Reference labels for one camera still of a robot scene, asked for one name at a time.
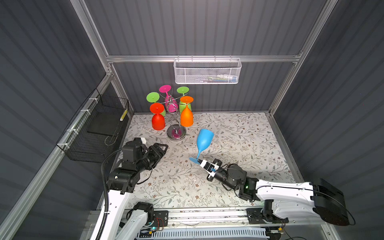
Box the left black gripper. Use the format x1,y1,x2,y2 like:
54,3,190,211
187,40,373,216
136,142,167,174

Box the red plastic wine glass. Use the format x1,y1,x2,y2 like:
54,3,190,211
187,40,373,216
150,103,166,131

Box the blue plastic wine glass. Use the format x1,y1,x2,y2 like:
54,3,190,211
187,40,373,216
190,129,214,164

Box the orange plastic wine glass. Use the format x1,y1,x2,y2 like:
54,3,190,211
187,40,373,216
181,96,194,128

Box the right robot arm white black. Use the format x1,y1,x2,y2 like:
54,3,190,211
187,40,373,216
198,159,356,226

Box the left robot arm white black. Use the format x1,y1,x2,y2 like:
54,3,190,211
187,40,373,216
91,138,169,240

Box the chrome wine glass rack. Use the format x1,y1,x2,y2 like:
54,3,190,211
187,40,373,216
165,103,187,141

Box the pink plastic wine glass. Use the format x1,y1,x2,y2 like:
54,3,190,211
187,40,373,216
159,85,179,114

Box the left green plastic wine glass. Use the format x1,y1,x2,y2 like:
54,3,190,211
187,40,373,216
146,92,166,117

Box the green plastic wine glass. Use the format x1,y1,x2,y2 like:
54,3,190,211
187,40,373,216
177,87,192,114
146,92,166,117

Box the right green plastic wine glass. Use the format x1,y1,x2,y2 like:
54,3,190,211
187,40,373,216
177,87,192,114

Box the yellow item in black basket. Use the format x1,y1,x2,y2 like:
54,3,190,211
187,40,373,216
120,109,128,122

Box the white ventilation grille strip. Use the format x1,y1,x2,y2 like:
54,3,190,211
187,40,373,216
135,227,270,240

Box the items in white basket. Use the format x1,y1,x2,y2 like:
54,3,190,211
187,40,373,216
196,75,238,84

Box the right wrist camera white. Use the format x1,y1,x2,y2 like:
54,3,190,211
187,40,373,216
198,160,220,178

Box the black wire basket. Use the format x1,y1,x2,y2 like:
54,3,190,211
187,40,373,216
57,90,130,163

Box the white wire mesh basket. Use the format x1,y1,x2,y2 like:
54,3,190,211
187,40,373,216
173,57,242,85

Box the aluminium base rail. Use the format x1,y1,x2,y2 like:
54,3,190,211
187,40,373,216
149,206,325,229

